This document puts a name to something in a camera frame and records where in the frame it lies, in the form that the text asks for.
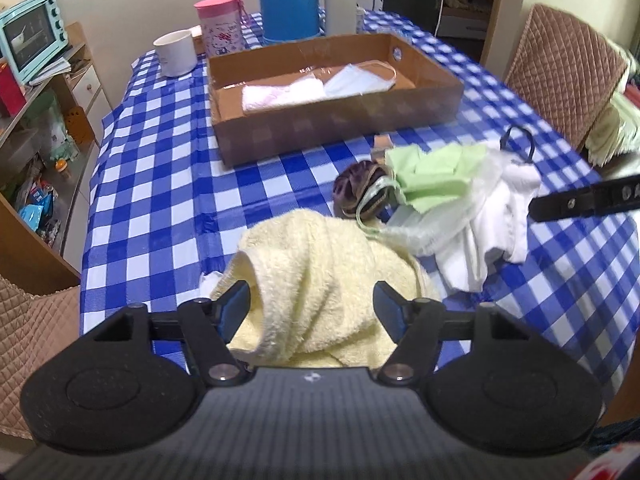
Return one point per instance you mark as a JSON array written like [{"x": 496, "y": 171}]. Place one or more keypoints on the white mug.
[{"x": 175, "y": 55}]

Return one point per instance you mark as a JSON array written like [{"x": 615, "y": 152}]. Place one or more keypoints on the stack of papers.
[{"x": 50, "y": 72}]

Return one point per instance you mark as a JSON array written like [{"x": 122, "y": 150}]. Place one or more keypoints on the small white cloth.
[{"x": 210, "y": 282}]

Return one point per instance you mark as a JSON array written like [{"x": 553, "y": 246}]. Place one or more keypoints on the white thermos bottle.
[{"x": 340, "y": 10}]

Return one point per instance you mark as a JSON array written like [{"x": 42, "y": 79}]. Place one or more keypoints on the green printed bag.
[{"x": 62, "y": 132}]

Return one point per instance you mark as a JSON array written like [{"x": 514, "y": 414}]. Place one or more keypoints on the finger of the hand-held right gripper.
[{"x": 585, "y": 202}]

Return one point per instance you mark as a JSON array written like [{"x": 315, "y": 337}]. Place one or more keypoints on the teal toaster oven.
[{"x": 30, "y": 35}]

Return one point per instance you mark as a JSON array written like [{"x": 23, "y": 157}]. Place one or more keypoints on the wooden shelf unit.
[{"x": 85, "y": 90}]

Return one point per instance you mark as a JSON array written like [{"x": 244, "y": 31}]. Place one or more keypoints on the pale face mask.
[{"x": 425, "y": 235}]

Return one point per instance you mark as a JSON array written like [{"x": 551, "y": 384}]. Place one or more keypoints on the pink cartoon bottle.
[{"x": 220, "y": 30}]

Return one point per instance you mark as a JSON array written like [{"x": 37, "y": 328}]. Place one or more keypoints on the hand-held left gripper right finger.
[{"x": 387, "y": 305}]

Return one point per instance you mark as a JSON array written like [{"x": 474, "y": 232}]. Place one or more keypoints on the brown patterned scrunchie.
[{"x": 355, "y": 185}]

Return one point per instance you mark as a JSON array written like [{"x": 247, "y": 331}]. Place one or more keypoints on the blue thermos jug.
[{"x": 290, "y": 0}]

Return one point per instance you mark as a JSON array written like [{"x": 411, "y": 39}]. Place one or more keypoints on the brown quilted chair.
[
  {"x": 560, "y": 75},
  {"x": 30, "y": 330}
]

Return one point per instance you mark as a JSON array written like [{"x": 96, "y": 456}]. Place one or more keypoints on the small patterned cup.
[{"x": 360, "y": 19}]

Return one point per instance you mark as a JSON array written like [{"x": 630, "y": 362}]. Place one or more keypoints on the cardboard box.
[{"x": 340, "y": 120}]

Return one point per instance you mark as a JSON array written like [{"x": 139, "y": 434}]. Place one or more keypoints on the cream cloth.
[{"x": 615, "y": 130}]

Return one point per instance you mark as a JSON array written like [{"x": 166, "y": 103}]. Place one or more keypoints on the white disposable face mask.
[{"x": 355, "y": 82}]

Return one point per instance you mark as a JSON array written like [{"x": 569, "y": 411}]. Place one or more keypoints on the pink towel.
[{"x": 280, "y": 95}]

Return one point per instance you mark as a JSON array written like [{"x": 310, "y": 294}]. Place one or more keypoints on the yellow towel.
[{"x": 310, "y": 270}]

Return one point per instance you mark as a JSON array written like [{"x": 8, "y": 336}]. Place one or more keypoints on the green cloth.
[{"x": 430, "y": 175}]

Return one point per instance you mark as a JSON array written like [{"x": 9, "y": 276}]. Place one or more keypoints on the red and white clothing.
[{"x": 615, "y": 467}]

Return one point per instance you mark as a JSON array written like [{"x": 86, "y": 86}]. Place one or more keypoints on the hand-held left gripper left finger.
[{"x": 235, "y": 305}]

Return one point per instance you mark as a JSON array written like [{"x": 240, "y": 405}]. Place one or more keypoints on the blue checkered tablecloth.
[{"x": 150, "y": 185}]

